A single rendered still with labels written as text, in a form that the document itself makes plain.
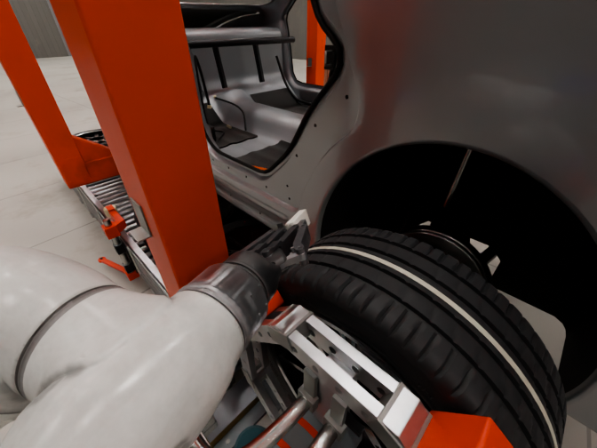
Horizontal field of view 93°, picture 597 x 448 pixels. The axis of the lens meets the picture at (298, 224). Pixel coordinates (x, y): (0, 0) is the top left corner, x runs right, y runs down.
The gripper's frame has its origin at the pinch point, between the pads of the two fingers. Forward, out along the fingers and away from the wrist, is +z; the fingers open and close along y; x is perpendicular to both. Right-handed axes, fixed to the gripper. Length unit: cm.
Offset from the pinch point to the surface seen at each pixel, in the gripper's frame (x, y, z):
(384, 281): -12.0, 12.6, -1.6
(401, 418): -22.3, 14.2, -17.2
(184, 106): 26.5, -19.1, 6.2
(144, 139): 22.6, -24.7, -1.4
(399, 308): -14.1, 14.9, -5.9
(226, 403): -86, -76, 22
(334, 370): -18.1, 5.5, -14.5
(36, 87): 90, -186, 82
